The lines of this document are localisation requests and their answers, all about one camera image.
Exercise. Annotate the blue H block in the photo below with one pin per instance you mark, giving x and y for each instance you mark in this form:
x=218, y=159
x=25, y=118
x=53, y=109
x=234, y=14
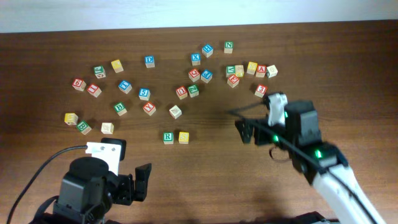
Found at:
x=207, y=50

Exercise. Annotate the blue 5 block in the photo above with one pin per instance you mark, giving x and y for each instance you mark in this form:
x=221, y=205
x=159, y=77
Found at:
x=144, y=94

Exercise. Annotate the red 6 block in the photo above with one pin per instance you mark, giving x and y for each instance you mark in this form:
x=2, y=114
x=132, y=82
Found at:
x=79, y=84

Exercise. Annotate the blue P block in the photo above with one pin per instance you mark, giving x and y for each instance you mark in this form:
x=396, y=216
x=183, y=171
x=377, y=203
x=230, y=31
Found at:
x=206, y=76

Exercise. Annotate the green E block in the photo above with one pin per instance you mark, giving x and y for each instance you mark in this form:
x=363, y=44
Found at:
x=83, y=127

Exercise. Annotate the blue X block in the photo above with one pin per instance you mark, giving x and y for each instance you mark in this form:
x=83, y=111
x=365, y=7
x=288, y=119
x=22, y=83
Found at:
x=195, y=59

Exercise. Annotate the green R block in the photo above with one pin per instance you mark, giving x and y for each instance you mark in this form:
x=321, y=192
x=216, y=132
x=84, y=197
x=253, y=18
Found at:
x=168, y=137

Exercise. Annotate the yellow W block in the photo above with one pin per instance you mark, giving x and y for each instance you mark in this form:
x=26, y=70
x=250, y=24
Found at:
x=71, y=119

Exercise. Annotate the green Z block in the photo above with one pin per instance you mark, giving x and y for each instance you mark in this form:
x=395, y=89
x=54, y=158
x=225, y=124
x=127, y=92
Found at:
x=193, y=91

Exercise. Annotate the plain block yellow side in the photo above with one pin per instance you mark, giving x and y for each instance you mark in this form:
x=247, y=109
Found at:
x=239, y=70

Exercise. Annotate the green V block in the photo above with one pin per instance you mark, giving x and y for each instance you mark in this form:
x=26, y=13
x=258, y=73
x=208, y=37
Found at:
x=230, y=70

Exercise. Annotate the red U block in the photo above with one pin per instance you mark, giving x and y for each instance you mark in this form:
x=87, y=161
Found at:
x=181, y=92

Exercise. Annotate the yellow S block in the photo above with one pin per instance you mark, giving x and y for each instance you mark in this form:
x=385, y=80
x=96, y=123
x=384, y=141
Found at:
x=183, y=137

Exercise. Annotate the plain block green side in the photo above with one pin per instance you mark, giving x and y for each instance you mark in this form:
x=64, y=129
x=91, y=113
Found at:
x=271, y=71

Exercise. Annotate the plain leaf block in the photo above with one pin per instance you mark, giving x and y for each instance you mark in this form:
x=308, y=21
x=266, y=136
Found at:
x=175, y=112

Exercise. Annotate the green N block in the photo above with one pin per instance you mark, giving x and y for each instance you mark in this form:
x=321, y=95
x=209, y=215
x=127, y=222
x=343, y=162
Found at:
x=228, y=47

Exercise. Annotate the plain picture block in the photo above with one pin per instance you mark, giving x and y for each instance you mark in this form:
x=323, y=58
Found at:
x=107, y=128

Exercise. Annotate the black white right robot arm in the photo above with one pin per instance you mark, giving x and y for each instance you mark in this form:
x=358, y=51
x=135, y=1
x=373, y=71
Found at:
x=323, y=165

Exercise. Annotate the red Y block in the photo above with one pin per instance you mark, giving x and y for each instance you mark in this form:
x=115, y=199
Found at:
x=149, y=108

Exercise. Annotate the red E block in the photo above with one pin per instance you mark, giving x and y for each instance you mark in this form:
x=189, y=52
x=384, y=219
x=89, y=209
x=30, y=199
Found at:
x=233, y=81

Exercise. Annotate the red I block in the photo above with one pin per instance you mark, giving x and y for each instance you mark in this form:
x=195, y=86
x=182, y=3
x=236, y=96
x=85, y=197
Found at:
x=94, y=90

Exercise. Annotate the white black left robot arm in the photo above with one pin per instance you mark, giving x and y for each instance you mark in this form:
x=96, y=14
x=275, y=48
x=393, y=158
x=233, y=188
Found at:
x=88, y=191

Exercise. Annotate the red A block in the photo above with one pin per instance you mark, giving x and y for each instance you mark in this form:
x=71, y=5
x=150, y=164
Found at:
x=261, y=71

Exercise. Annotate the green B block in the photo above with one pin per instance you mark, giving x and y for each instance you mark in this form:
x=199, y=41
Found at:
x=120, y=108

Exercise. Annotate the red 3 block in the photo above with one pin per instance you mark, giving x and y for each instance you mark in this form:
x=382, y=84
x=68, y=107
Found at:
x=260, y=90

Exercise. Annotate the blue T block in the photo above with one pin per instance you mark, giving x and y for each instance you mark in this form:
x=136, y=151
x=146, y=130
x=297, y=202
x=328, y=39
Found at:
x=125, y=86

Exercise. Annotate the blue D block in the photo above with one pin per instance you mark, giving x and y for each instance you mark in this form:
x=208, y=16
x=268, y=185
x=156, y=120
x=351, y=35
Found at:
x=149, y=61

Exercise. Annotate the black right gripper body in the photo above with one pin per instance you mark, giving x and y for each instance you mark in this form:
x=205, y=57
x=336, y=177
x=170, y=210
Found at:
x=282, y=129

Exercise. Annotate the red Q block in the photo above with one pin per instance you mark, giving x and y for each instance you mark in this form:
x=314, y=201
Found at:
x=194, y=75

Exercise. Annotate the yellow top block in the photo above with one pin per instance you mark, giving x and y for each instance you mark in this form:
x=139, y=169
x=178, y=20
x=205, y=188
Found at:
x=117, y=66

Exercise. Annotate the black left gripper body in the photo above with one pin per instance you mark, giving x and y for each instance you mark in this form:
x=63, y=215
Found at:
x=126, y=189

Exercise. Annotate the green block with picture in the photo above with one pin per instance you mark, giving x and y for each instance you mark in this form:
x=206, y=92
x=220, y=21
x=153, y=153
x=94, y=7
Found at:
x=99, y=72

